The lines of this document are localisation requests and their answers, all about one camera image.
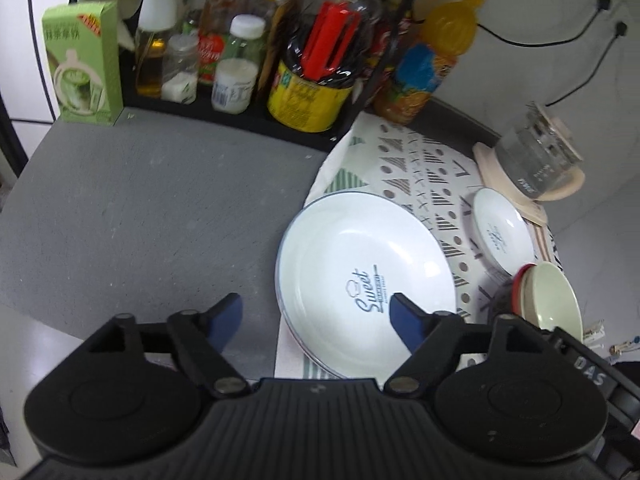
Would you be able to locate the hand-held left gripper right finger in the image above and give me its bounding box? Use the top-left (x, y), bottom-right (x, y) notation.
top-left (384, 293), bottom-right (556, 397)

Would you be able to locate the white plate dark rim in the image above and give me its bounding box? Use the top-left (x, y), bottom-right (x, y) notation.
top-left (277, 305), bottom-right (351, 381)

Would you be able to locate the pale green bowl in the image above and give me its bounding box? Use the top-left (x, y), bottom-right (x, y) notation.
top-left (520, 263), bottom-right (551, 331)
top-left (529, 261), bottom-right (584, 345)

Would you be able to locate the sauce bottle red label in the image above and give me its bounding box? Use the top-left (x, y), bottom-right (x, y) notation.
top-left (197, 0), bottom-right (252, 86)

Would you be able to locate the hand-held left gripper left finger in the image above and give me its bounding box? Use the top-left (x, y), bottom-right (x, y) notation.
top-left (75, 293), bottom-right (251, 398)

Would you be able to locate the black metal kitchen rack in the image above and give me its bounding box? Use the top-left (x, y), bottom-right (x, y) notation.
top-left (70, 0), bottom-right (436, 153)

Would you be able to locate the soy sauce bottle red handle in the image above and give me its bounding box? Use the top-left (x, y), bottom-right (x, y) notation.
top-left (266, 0), bottom-right (385, 133)

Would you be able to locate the small white plate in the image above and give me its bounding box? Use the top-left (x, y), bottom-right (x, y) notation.
top-left (472, 187), bottom-right (537, 276)

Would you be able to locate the white capped seasoning jar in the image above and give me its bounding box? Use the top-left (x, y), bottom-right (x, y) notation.
top-left (211, 14), bottom-right (266, 114)

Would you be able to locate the cream kettle base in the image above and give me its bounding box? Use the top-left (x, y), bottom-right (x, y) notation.
top-left (472, 141), bottom-right (586, 226)

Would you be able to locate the patterned fringed cloth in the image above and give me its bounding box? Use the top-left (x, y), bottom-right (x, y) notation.
top-left (274, 112), bottom-right (566, 381)

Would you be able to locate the orange juice bottle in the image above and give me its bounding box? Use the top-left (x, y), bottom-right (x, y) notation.
top-left (372, 0), bottom-right (480, 126)

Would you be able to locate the small clear glass jar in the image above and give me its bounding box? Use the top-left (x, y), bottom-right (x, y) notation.
top-left (161, 34), bottom-right (200, 105)

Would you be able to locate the black kettle plug and cable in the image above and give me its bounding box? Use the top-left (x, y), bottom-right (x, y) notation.
top-left (542, 20), bottom-right (630, 108)

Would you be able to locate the red and black bowl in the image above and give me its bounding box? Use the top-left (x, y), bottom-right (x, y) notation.
top-left (510, 262), bottom-right (540, 322)

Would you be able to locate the oil bottle white label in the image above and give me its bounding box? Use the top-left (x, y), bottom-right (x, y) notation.
top-left (134, 0), bottom-right (179, 99)

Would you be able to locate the glass measuring jug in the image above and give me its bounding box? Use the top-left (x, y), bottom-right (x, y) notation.
top-left (495, 101), bottom-right (585, 200)

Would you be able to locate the green carton box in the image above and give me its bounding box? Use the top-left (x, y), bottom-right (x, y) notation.
top-left (41, 1), bottom-right (124, 125)

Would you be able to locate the white paper bag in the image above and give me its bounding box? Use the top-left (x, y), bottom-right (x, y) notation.
top-left (77, 0), bottom-right (143, 53)

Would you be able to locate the deep white plate blue print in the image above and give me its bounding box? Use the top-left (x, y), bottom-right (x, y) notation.
top-left (275, 191), bottom-right (457, 380)

